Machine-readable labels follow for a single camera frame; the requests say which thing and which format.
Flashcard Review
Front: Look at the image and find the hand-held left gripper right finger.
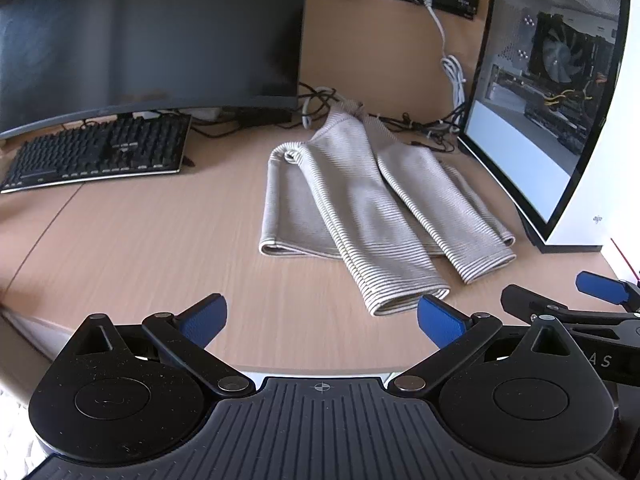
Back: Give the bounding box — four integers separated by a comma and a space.
390, 294, 576, 400

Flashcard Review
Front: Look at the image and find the beige striped towel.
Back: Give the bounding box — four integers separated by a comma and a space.
258, 100, 517, 317

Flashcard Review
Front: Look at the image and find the white looped cable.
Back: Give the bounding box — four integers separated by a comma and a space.
301, 86, 334, 129

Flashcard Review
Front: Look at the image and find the white power cable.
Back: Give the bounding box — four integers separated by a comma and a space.
410, 0, 468, 111

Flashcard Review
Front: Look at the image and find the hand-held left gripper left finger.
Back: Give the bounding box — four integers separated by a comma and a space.
70, 293, 257, 400

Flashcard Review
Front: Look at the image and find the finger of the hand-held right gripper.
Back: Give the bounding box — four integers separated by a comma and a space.
501, 284, 640, 330
575, 270, 640, 307

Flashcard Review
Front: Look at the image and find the bundle of black cables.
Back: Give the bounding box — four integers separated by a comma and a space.
295, 82, 461, 153

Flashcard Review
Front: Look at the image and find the black curved monitor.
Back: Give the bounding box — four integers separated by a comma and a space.
0, 0, 310, 142

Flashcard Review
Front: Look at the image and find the white glass-sided computer case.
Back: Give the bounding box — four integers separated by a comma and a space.
457, 0, 640, 254

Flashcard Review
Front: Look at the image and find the black keyboard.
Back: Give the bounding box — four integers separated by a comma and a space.
0, 112, 193, 194

